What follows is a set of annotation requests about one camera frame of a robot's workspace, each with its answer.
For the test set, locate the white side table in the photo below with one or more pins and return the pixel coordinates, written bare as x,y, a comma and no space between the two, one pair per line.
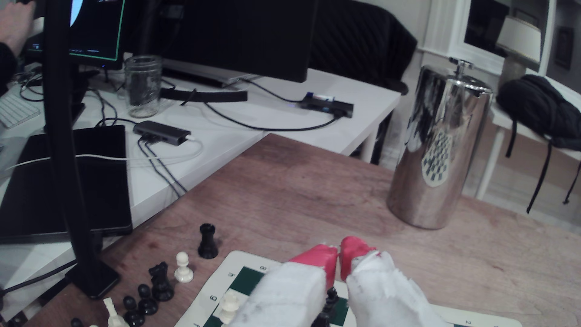
494,150

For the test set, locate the green white chess board mat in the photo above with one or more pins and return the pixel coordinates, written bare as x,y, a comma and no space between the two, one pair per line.
476,318

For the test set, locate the person's bare hand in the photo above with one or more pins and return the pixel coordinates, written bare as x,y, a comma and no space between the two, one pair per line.
16,25

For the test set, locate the black upholstered chair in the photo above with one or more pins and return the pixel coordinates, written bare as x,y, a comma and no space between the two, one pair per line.
358,41

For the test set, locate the black chess rook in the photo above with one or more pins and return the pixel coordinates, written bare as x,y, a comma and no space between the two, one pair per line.
208,243

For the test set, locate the white chess queen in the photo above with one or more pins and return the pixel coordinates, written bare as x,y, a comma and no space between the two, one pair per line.
229,306

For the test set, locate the black usb hub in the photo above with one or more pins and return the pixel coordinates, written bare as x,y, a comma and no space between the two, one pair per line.
327,105

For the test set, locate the black stand pole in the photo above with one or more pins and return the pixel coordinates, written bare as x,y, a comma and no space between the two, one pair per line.
63,136

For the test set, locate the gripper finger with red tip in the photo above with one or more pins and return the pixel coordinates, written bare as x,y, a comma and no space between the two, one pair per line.
381,290
290,295

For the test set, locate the clear glass jar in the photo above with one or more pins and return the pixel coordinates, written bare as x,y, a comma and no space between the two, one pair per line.
143,88

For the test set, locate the black backpack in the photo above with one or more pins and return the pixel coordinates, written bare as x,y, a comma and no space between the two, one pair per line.
540,106

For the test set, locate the grey usb hub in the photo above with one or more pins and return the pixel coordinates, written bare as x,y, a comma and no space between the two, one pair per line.
161,131

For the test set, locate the black chess knight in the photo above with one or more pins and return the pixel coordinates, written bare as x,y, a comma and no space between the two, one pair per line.
160,284

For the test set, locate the black tablet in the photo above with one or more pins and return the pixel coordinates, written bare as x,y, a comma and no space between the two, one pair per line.
104,181

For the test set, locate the white desk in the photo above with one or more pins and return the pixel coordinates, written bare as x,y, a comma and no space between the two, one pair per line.
281,104

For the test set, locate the large black monitor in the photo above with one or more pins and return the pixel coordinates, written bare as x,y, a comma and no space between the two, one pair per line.
245,36

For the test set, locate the tall black chess piece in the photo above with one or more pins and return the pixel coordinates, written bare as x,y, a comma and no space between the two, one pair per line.
330,305

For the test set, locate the white chess pawn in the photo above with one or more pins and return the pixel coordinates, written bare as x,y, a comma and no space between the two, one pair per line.
183,269

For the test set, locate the shiny steel canister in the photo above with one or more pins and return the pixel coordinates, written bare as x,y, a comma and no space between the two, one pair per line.
435,150

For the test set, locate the white chess bishop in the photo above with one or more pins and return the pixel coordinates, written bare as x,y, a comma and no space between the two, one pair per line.
113,315

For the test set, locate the small monitor green edge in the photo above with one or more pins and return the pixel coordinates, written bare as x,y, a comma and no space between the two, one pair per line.
97,32

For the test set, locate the white keyboard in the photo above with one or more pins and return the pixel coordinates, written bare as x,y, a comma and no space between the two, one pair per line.
13,111

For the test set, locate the black chess pawn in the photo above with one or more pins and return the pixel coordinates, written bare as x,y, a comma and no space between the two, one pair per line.
76,323
133,313
147,303

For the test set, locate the dark wall frame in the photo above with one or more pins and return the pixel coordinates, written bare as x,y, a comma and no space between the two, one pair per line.
565,47

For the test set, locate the white shade table lamp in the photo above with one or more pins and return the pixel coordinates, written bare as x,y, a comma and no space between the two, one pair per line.
519,41

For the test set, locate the forearm in black sleeve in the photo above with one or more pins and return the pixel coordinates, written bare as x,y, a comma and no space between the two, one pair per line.
5,68

